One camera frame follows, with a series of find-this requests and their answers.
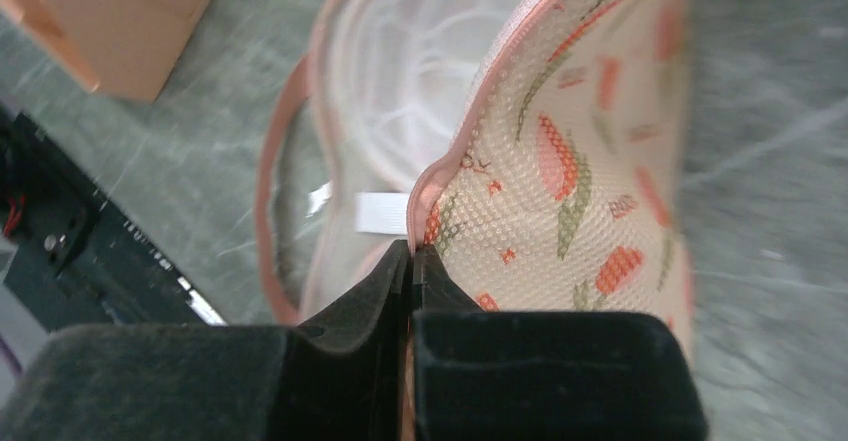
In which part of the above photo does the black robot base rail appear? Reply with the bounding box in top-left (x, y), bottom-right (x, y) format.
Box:
top-left (1, 106), bottom-right (225, 332)

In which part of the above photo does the floral mesh laundry bag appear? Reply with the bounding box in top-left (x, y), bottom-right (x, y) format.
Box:
top-left (255, 0), bottom-right (694, 353)

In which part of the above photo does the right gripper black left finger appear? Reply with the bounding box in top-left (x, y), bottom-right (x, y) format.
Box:
top-left (1, 240), bottom-right (412, 440)

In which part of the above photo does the orange plastic file organizer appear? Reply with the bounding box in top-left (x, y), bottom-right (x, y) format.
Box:
top-left (1, 0), bottom-right (211, 102)

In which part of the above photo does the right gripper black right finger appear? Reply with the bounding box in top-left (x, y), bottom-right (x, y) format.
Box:
top-left (411, 247), bottom-right (709, 440)

